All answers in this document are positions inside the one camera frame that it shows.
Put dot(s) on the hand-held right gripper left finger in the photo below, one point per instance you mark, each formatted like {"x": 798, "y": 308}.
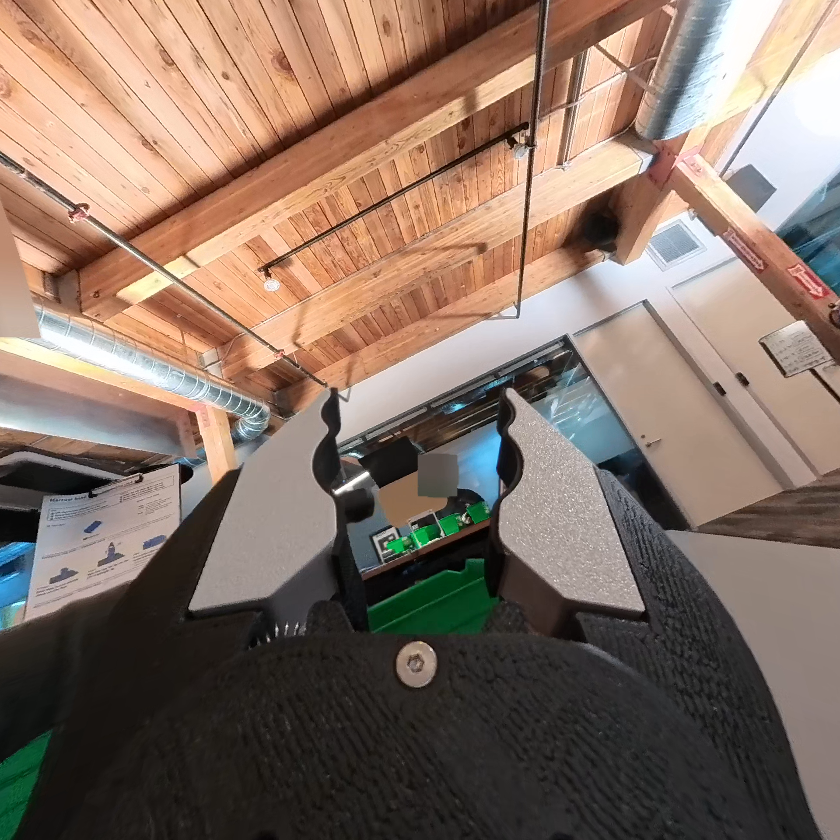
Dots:
{"x": 269, "y": 525}

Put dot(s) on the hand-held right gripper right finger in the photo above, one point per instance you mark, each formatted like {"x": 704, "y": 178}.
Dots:
{"x": 564, "y": 525}

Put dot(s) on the printed tag sign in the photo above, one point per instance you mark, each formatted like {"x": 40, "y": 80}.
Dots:
{"x": 382, "y": 548}

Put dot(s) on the black panel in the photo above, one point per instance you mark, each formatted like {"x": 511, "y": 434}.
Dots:
{"x": 390, "y": 459}

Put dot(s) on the wooden top desk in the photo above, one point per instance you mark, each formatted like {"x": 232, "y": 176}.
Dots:
{"x": 407, "y": 563}

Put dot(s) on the white door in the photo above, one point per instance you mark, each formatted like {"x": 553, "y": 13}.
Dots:
{"x": 669, "y": 407}
{"x": 715, "y": 308}

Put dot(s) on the instruction poster board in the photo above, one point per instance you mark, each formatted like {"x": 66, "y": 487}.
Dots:
{"x": 85, "y": 525}

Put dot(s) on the metal sprinkler pipe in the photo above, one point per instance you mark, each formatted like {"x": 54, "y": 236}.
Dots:
{"x": 164, "y": 272}

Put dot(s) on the white notice sheet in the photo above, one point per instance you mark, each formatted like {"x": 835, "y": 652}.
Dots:
{"x": 794, "y": 349}

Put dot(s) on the black round ceiling fixture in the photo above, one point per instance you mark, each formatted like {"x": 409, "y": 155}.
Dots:
{"x": 598, "y": 231}

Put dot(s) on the black ceiling pipe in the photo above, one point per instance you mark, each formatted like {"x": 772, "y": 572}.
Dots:
{"x": 530, "y": 164}

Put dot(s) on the plain wooden post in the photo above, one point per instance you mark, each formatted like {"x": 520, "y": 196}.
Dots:
{"x": 216, "y": 446}

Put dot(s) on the silver air duct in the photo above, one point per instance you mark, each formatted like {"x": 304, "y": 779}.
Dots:
{"x": 682, "y": 65}
{"x": 131, "y": 361}

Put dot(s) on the wooden post red signs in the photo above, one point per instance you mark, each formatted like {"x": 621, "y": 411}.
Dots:
{"x": 754, "y": 243}

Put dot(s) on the black track light rail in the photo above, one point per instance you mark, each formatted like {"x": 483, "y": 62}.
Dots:
{"x": 394, "y": 197}

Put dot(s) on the black wall speaker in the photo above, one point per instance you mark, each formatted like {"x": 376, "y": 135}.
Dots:
{"x": 751, "y": 187}

